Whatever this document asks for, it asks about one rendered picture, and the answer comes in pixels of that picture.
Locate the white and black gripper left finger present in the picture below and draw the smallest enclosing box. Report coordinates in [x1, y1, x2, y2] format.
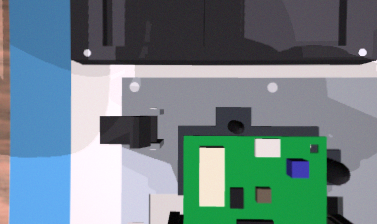
[168, 211, 184, 224]

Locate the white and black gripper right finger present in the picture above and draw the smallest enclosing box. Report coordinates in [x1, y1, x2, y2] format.
[327, 214, 353, 224]

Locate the green circuit board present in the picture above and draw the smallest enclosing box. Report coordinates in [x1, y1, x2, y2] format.
[183, 136, 327, 224]

